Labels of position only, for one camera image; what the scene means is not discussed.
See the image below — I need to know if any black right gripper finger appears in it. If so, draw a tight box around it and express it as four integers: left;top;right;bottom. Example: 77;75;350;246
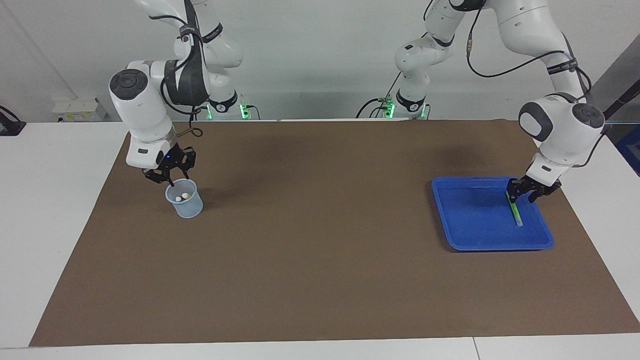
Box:
182;147;197;180
143;167;176;188

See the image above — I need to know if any green pen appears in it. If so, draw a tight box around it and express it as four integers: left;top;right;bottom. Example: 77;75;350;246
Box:
507;197;524;227

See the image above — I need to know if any translucent plastic cup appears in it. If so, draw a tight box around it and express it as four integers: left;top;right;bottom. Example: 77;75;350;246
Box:
165;178;204;219

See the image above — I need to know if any blue plastic tray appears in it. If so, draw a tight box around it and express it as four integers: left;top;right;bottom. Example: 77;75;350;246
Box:
431;176;555;252

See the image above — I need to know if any blue box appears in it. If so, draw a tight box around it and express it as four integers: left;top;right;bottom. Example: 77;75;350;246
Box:
616;125;640;176

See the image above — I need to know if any black stand pole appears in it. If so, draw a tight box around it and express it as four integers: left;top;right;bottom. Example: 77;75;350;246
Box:
602;80;640;123

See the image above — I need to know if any brown table mat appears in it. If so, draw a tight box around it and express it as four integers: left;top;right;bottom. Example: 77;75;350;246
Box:
29;119;640;347

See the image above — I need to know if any white wall socket box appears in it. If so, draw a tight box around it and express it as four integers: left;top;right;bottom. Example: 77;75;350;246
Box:
52;97;108;122

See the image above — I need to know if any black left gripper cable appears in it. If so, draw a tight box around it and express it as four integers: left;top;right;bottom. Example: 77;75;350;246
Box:
465;0;608;168

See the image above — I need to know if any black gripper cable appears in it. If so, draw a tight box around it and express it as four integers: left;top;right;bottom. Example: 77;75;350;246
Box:
465;0;608;168
150;0;206;139

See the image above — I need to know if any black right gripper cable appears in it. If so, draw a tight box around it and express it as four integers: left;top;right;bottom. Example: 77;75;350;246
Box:
150;0;206;139

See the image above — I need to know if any black base cable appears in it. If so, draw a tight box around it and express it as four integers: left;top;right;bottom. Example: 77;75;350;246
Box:
356;74;403;119

